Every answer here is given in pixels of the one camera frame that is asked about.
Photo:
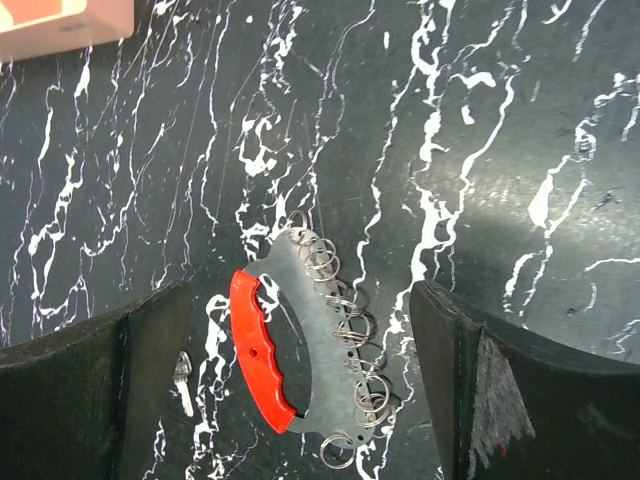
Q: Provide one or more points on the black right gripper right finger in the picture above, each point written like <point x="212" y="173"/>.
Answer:
<point x="507" y="403"/>

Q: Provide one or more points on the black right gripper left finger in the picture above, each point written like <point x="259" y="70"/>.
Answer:
<point x="84" y="402"/>

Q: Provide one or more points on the silver key with blue tag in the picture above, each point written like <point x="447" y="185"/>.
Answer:
<point x="181" y="375"/>

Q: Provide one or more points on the peach plastic desk organizer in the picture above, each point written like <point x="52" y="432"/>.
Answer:
<point x="36" y="28"/>

